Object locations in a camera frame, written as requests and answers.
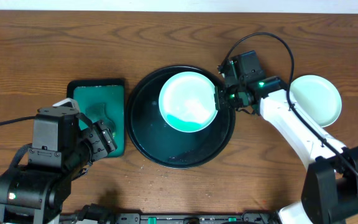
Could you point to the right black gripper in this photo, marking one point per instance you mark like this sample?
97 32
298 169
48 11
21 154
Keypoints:
222 96

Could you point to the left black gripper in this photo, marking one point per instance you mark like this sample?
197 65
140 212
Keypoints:
101 140

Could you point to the green scrubbing sponge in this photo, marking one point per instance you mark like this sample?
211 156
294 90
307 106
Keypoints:
97 112

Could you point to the mint green plate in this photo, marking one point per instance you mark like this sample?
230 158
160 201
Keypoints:
318 97
186 102

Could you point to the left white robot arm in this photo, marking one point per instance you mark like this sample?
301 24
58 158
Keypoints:
65 144

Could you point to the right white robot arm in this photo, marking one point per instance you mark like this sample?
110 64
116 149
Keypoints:
330 190

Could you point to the rectangular green water tray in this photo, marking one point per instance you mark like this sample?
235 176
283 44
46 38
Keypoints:
110 91

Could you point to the round black serving tray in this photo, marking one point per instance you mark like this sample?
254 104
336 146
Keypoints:
161 143

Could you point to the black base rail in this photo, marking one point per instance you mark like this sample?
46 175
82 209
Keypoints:
97 214

